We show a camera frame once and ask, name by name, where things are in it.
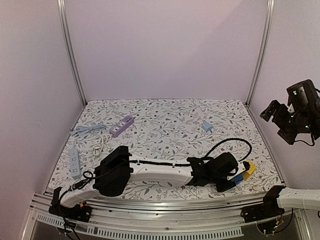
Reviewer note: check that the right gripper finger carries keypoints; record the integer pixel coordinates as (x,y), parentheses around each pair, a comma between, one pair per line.
(274,111)
(288,137)

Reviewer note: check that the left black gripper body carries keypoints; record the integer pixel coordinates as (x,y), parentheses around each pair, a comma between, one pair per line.
(217,180)

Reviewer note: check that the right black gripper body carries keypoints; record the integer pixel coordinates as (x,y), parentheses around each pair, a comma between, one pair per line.
(279,118)

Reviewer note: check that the blue cube socket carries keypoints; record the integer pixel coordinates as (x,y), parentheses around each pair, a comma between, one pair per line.
(237,179)

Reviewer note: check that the light blue plug adapter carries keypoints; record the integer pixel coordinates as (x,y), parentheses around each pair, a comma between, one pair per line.
(207,127)

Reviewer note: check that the purple power strip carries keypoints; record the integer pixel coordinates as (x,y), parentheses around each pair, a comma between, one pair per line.
(121,126)

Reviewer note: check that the grey-blue power strip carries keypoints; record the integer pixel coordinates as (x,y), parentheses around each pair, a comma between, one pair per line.
(75,164)

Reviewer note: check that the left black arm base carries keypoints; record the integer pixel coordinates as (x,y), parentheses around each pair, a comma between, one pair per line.
(80,212)

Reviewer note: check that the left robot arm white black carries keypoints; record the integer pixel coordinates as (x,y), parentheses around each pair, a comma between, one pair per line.
(120,167)

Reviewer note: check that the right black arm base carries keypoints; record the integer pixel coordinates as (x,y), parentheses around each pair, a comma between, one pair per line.
(262,211)

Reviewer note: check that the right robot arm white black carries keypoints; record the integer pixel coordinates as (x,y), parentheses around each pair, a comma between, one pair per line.
(287,197)

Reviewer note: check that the yellow cube socket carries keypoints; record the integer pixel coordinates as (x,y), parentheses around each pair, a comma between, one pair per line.
(250,171)

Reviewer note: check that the floral patterned table mat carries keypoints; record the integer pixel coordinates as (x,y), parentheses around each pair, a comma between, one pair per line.
(171,129)

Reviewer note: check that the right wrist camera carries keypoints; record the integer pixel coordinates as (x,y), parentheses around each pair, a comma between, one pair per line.
(303,97)

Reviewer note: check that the aluminium front rail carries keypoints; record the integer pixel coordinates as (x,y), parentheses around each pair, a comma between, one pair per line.
(203,219)

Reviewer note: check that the right aluminium frame post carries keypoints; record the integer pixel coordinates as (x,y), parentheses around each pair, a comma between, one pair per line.
(262,51)

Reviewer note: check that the aluminium frame post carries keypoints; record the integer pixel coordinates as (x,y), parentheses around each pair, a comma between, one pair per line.
(262,51)
(62,11)

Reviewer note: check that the left aluminium frame post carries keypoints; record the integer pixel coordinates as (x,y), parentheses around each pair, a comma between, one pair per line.
(62,11)

